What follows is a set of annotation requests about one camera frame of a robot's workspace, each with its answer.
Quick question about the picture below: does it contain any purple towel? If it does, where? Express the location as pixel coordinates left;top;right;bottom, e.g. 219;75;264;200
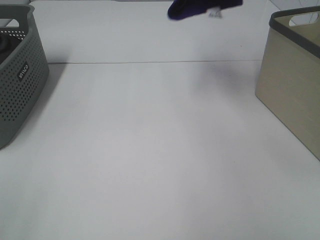
167;0;244;21

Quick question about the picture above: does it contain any beige basket with grey rim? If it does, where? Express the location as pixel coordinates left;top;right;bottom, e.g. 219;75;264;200
255;6;320;158

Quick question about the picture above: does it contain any grey perforated plastic basket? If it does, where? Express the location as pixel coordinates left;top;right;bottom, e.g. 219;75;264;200
0;4;50;148

